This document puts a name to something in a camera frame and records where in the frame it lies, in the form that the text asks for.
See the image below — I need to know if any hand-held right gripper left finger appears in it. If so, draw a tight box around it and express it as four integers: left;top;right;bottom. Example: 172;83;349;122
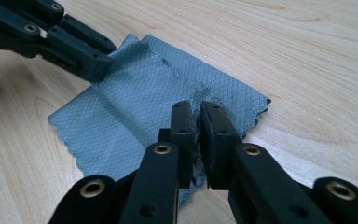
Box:
158;100;198;190

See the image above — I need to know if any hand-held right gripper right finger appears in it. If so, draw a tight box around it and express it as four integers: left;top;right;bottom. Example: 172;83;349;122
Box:
200;101;243;190

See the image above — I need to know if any grey-blue textured cloth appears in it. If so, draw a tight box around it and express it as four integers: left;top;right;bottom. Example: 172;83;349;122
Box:
47;33;272;208

